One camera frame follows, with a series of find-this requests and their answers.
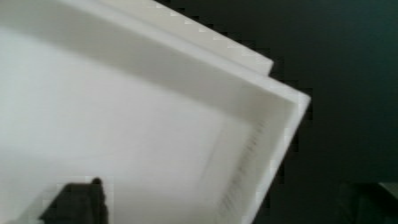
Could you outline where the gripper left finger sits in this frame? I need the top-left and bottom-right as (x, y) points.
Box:
(39, 178), (108, 224)

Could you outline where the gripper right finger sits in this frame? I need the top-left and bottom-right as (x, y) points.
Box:
(352, 182), (398, 224)

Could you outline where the white drawer cabinet box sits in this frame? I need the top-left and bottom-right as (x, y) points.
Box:
(0, 0), (309, 224)

